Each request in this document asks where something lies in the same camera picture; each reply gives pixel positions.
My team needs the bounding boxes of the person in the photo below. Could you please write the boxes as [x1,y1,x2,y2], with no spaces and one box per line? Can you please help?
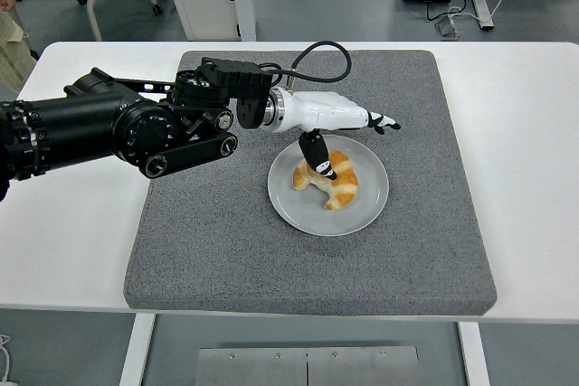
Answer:
[0,0,40,94]

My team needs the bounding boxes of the clear plastic floor piece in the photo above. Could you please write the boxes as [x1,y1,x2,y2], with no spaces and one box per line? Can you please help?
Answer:
[434,14,461,38]

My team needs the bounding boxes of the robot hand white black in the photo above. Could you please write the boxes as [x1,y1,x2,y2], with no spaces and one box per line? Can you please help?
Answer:
[278,89,403,180]

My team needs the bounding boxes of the grey felt mat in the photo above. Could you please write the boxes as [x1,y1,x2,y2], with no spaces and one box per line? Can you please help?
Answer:
[123,49,499,317]

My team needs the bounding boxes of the white table leg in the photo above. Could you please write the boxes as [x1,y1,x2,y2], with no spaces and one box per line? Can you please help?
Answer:
[118,313,157,386]
[456,321,492,386]

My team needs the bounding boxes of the thin white cable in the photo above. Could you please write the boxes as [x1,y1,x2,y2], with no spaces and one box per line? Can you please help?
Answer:
[0,334,13,383]

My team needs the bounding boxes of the croissant bread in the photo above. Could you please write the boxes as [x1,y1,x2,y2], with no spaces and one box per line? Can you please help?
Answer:
[291,149,360,212]

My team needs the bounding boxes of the pale grey round plate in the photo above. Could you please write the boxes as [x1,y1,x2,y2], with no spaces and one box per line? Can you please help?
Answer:
[267,134,391,238]

